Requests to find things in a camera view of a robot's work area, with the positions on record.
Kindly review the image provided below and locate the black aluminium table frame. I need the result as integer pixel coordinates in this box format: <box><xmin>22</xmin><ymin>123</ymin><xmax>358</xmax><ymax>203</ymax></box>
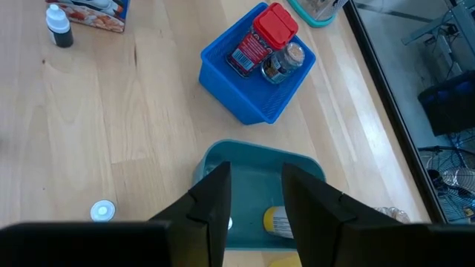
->
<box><xmin>343</xmin><ymin>0</ymin><xmax>448</xmax><ymax>223</ymax></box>

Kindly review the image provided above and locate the teal-rimmed metal box grater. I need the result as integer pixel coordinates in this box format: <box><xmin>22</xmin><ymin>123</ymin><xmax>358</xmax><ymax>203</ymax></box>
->
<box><xmin>285</xmin><ymin>0</ymin><xmax>350</xmax><ymax>29</ymax></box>

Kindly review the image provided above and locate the black floor fan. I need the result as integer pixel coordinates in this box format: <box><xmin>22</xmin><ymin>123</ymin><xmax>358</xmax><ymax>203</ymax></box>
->
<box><xmin>419</xmin><ymin>146</ymin><xmax>475</xmax><ymax>223</ymax></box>

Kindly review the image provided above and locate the small dark dropper bottle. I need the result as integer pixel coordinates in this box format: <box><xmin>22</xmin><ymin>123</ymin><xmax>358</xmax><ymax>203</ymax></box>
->
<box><xmin>45</xmin><ymin>3</ymin><xmax>74</xmax><ymax>48</ymax></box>

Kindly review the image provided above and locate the labelled glass spice jar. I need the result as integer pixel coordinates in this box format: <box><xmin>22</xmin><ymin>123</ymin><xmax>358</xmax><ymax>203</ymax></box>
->
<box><xmin>261</xmin><ymin>41</ymin><xmax>307</xmax><ymax>85</ymax></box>

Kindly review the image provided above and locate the paprika tin with red lid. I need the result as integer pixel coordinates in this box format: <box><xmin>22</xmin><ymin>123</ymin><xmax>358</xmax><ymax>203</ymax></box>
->
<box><xmin>226</xmin><ymin>1</ymin><xmax>300</xmax><ymax>79</ymax></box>

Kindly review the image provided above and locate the blue Frosted Flakes cereal box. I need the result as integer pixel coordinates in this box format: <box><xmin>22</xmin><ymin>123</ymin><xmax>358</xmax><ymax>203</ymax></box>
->
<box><xmin>45</xmin><ymin>0</ymin><xmax>131</xmax><ymax>33</ymax></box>

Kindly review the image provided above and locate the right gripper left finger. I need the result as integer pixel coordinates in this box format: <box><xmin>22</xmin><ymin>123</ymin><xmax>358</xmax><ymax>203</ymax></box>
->
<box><xmin>0</xmin><ymin>162</ymin><xmax>232</xmax><ymax>267</ymax></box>

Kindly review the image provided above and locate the orange-yellow squeeze bottle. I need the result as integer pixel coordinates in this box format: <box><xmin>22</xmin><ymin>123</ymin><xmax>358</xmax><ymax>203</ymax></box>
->
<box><xmin>262</xmin><ymin>205</ymin><xmax>296</xmax><ymax>240</ymax></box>

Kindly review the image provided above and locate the blue slotted plastic basket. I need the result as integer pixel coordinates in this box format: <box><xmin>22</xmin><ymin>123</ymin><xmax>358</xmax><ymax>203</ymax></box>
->
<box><xmin>198</xmin><ymin>1</ymin><xmax>317</xmax><ymax>126</ymax></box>

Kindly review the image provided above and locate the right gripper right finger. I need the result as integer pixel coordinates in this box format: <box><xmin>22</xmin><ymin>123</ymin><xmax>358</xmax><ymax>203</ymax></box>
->
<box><xmin>281</xmin><ymin>162</ymin><xmax>475</xmax><ymax>267</ymax></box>

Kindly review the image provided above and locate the black floor case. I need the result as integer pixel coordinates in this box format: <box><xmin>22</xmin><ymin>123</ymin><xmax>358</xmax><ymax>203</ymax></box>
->
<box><xmin>417</xmin><ymin>70</ymin><xmax>475</xmax><ymax>136</ymax></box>

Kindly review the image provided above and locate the small blue dropper bottle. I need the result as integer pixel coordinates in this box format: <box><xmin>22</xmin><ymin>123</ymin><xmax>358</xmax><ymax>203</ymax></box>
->
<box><xmin>90</xmin><ymin>200</ymin><xmax>117</xmax><ymax>223</ymax></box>

